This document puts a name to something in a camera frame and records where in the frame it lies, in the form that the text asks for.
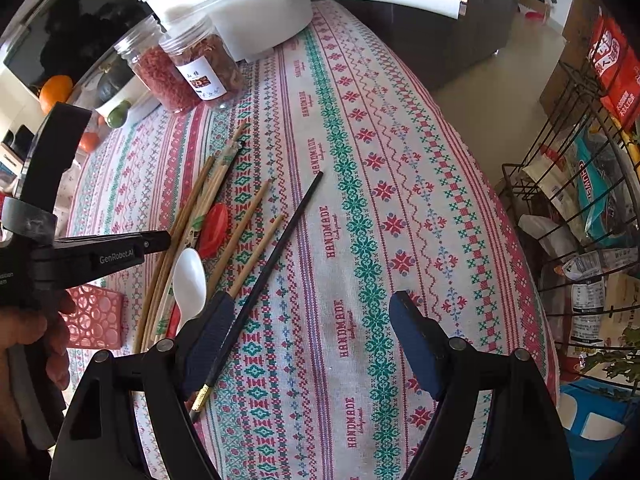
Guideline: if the black chopstick gold tip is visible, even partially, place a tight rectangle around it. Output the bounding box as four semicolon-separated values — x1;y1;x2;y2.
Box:
189;171;324;422

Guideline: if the white plastic spoon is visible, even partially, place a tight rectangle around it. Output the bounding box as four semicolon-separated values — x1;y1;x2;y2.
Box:
172;248;207;333

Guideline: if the pink plastic perforated basket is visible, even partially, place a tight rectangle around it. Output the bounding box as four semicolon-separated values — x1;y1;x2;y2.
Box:
63;284;124;350

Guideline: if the brown wooden chopstick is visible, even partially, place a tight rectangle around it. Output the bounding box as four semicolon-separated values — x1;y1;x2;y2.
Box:
228;214;284;298
207;179;271;298

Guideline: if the red plastic spoon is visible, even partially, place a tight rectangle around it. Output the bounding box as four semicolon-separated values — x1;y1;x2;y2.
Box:
165;202;230;340

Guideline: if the person's left hand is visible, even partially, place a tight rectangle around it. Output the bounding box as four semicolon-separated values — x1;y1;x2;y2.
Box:
1;290;76;460

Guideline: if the wooden chopstick in bundle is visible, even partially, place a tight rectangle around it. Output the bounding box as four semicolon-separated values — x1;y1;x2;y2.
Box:
132;155;216;353

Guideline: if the glass jar with small tomatoes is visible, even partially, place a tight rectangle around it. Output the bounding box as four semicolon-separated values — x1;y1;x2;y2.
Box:
75;110;111;164

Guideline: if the orange fruit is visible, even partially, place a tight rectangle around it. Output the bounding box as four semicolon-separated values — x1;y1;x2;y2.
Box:
39;75;74;115

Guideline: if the patterned handmade tablecloth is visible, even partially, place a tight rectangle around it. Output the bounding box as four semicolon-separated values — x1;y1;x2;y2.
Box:
67;1;559;479

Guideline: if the blue plastic stool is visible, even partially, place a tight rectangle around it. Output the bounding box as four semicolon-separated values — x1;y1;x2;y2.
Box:
558;378;639;479

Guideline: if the dark green squash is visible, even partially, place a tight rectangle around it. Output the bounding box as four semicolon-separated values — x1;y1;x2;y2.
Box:
96;58;134;105

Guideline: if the jar of red goji berries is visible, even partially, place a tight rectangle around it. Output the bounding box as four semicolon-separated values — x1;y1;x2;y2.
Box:
114;14;201;115

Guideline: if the black microwave oven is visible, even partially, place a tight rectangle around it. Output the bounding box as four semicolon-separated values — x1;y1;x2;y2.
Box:
2;0;151;94

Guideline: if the jar of dried hawthorn slices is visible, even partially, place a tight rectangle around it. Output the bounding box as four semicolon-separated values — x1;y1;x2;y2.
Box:
158;15;245;110

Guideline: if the cardboard box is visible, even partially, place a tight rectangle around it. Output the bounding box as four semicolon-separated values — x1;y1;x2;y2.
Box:
539;0;601;116

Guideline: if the grey refrigerator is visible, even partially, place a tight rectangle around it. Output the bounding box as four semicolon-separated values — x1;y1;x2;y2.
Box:
337;0;518;90

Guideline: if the white ceramic bowl green handle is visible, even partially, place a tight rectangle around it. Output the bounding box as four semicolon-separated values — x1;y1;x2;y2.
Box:
96;76;157;129

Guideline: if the black wire storage rack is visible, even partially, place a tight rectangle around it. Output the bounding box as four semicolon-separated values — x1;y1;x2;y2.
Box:
500;62;639;398

